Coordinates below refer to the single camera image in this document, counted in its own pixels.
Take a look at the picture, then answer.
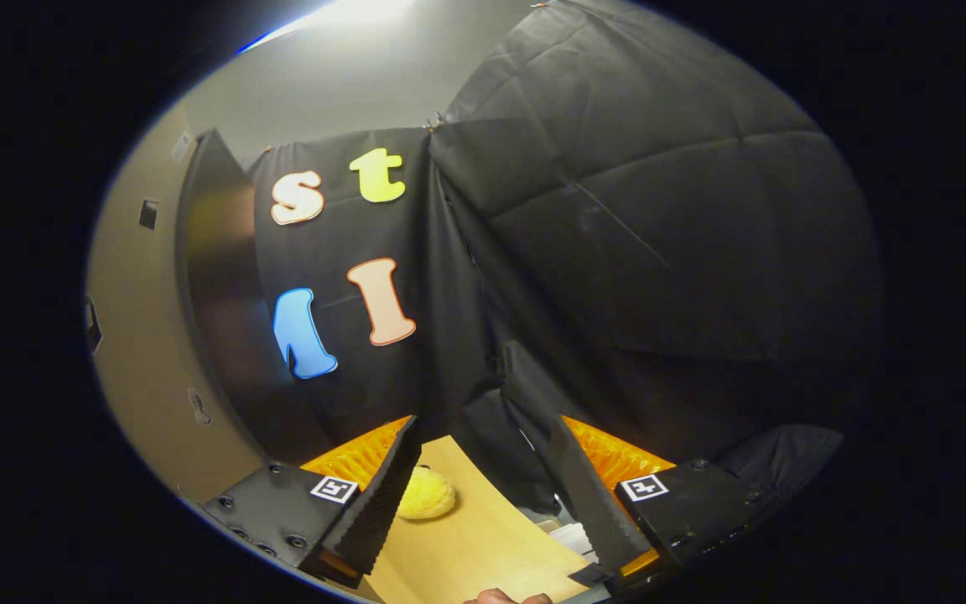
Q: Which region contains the beige cabinet door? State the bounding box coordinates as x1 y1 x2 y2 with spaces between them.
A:
85 101 278 506

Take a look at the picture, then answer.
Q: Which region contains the black backdrop cloth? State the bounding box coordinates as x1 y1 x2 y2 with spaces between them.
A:
248 0 885 519

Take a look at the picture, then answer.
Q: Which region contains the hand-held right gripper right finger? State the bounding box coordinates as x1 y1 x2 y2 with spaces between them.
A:
547 414 757 588

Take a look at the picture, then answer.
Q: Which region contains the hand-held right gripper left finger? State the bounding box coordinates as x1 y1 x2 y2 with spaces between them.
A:
198 415 423 590

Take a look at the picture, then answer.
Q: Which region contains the yellow bun toy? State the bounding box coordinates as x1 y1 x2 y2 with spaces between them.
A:
395 464 458 521

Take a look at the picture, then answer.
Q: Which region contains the black door handle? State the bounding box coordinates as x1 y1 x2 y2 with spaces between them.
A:
84 295 105 356

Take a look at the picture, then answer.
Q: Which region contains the white flat object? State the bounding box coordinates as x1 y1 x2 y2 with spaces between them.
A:
548 520 594 560

